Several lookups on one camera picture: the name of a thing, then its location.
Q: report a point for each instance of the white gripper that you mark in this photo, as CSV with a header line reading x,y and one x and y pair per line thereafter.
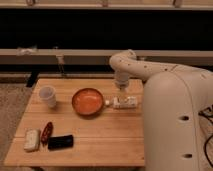
x,y
122,82

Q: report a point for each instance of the orange ceramic bowl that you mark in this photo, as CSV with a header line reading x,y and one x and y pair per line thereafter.
x,y
87,101

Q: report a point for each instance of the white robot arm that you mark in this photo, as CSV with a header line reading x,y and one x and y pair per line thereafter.
x,y
173,95

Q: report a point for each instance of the wooden table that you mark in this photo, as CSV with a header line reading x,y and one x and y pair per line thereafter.
x,y
111,138

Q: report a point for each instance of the black rectangular block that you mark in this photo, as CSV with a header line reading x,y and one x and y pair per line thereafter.
x,y
60,142

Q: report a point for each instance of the white plastic cup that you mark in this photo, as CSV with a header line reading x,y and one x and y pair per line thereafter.
x,y
47,95

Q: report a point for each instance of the red chili pepper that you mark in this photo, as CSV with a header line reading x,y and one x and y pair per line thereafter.
x,y
47,132

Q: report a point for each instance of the white rectangular sponge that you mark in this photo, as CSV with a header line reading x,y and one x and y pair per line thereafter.
x,y
32,140

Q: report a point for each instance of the grey metal rail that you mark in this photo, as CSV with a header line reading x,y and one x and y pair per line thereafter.
x,y
100,57

